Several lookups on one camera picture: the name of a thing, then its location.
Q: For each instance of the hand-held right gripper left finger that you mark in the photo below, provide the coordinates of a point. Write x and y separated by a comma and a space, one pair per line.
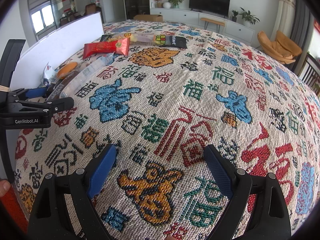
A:
102, 170

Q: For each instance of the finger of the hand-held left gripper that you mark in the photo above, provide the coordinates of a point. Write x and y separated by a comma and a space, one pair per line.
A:
60, 103
36, 92

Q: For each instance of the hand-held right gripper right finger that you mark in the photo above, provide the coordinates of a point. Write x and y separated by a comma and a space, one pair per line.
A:
220, 172

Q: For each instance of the white and blue snack packet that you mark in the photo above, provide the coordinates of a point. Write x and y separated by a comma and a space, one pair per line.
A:
47, 76

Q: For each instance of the brown chocolate bar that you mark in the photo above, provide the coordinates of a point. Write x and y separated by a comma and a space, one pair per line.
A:
65, 78

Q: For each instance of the clear plastic snack packet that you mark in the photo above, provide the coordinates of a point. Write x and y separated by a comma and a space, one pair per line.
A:
87, 71

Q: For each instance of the white cardboard box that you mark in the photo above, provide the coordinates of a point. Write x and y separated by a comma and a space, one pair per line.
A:
62, 42

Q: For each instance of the red snack packet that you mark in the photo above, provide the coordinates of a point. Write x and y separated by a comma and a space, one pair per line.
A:
105, 47

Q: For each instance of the dark brown snack packet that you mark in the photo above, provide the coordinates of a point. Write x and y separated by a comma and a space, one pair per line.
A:
110, 38

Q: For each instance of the long clear black-label snack packet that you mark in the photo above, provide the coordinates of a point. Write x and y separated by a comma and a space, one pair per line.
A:
172, 42

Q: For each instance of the person's left hand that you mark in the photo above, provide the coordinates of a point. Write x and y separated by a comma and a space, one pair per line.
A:
3, 188

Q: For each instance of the orange sausage snack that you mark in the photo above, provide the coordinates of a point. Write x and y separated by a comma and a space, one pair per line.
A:
66, 70

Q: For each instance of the glass balcony door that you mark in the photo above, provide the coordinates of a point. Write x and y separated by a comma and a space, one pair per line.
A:
50, 15

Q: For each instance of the wooden dining chair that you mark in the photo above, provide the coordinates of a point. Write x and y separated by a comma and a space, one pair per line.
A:
67, 19
90, 9

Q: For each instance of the red cloth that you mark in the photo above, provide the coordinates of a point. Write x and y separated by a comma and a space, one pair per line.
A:
15, 210

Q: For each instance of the printed woven blanket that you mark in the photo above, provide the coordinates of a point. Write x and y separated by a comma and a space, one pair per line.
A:
175, 92

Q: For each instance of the brown cardboard box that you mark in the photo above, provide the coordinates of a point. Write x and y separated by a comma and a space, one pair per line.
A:
150, 18

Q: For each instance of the dark wooden slatted chair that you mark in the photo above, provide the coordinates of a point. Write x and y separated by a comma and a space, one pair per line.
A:
311, 72

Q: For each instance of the orange lounge chair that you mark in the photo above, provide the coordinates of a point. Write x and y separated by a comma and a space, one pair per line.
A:
275, 45

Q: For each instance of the white round vase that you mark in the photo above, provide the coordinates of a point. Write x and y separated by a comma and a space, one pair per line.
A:
167, 5

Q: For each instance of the wooden stool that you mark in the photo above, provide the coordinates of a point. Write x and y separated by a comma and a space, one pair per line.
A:
212, 20

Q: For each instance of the green leafy table plant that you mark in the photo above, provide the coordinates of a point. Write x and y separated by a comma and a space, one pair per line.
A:
175, 1

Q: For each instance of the white television cabinet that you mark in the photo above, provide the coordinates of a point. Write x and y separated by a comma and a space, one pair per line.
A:
187, 15

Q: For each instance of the large potted plant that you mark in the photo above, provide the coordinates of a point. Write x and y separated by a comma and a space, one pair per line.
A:
248, 17

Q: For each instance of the small potted plant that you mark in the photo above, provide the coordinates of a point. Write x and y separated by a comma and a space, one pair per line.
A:
235, 15

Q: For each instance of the grey curtain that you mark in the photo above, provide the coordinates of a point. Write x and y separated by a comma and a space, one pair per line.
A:
301, 25

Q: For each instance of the black television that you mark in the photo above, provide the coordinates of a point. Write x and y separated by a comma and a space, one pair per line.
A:
208, 2

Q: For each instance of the white patterned curtain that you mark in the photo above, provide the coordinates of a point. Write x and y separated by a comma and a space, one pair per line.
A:
285, 12

